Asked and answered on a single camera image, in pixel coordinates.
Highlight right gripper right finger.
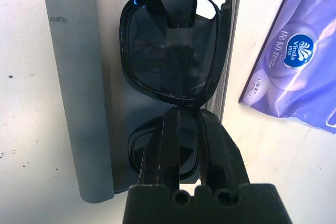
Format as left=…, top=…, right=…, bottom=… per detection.
left=200, top=109, right=249, bottom=186

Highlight grey glasses case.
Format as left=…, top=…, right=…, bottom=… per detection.
left=39, top=0, right=245, bottom=204

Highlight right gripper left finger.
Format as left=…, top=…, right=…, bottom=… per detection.
left=135, top=108, right=182, bottom=187

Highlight purple tissue pack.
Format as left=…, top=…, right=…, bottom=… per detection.
left=238, top=0, right=336, bottom=134

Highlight black sunglasses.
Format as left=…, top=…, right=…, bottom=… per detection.
left=119, top=0, right=233, bottom=180

